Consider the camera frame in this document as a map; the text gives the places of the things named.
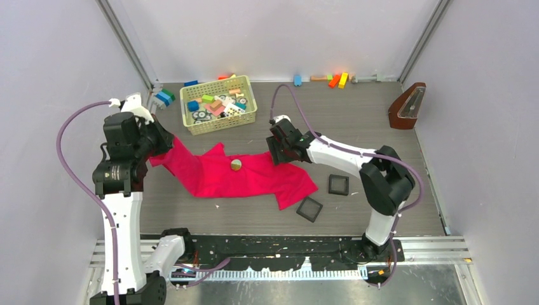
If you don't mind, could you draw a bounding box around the round white brooch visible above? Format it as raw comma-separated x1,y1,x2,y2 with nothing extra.
230,159,242,171

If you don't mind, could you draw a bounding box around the pink red garment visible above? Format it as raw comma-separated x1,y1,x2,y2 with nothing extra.
149,137,318,210

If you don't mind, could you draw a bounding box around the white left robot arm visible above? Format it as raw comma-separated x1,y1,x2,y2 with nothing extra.
89,112,195,304

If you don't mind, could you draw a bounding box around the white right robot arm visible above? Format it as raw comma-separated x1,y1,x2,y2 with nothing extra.
266,115,415,261

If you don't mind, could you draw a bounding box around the blue green block stack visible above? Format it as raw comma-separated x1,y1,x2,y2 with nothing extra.
152,89,176,109

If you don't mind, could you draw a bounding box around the light blue toy block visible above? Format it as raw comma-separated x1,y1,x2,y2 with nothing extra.
293,74,303,86

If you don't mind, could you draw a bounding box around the black square tray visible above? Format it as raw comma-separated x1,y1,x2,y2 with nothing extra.
328,174,350,196
296,197,323,223

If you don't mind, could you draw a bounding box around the tan wooden block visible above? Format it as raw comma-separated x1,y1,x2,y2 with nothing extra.
310,76,327,82

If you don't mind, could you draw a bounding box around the green perforated plastic basket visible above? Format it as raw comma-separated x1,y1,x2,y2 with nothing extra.
179,76,257,135

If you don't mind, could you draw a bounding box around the orange toy block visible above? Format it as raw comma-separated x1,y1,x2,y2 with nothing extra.
328,74,341,88

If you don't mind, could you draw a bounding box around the yellow toy block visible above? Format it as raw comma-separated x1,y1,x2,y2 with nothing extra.
338,72,349,89

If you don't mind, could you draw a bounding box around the brown wooden metronome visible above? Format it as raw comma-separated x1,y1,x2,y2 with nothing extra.
388,82,426,130

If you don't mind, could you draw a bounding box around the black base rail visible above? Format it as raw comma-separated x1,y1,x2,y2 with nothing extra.
177,235,405,271

